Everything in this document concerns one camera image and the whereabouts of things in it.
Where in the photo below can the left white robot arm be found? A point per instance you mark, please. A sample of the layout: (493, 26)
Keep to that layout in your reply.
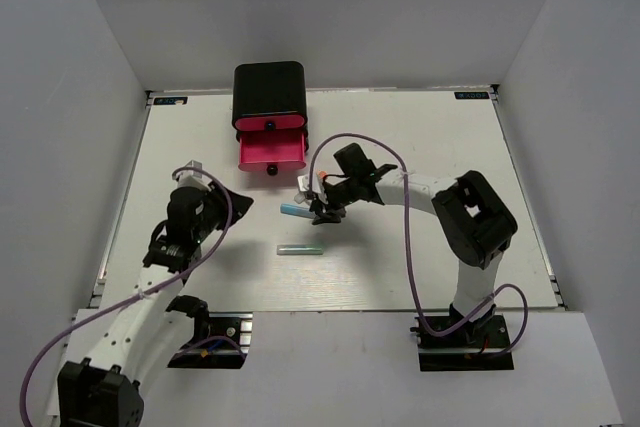
(107, 386)

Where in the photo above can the green capped highlighter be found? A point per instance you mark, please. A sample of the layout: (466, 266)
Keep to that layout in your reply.
(299, 250)

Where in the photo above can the left blue corner label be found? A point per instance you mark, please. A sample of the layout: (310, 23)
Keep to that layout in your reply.
(170, 101)

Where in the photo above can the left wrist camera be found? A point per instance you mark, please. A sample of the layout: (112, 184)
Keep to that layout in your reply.
(190, 175)

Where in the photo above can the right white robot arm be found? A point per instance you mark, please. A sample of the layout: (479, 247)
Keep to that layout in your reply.
(476, 223)

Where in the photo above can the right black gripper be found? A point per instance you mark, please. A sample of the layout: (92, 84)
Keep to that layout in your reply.
(318, 205)

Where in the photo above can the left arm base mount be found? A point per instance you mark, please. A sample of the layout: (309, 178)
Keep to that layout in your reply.
(221, 344)

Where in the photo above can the black drawer cabinet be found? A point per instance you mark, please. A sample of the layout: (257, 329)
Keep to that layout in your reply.
(269, 88)

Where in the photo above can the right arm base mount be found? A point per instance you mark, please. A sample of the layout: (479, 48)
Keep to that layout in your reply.
(457, 352)

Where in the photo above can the right blue corner label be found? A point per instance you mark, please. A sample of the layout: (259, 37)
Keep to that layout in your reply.
(471, 95)

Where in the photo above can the blue corner label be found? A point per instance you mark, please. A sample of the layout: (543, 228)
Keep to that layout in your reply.
(471, 95)
(170, 101)

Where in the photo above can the pink drawer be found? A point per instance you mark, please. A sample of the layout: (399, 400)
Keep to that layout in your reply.
(267, 123)
(263, 151)

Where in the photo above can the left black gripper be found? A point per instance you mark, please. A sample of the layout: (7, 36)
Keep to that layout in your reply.
(241, 205)

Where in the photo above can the blue capped highlighter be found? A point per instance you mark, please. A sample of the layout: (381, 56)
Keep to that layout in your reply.
(296, 211)

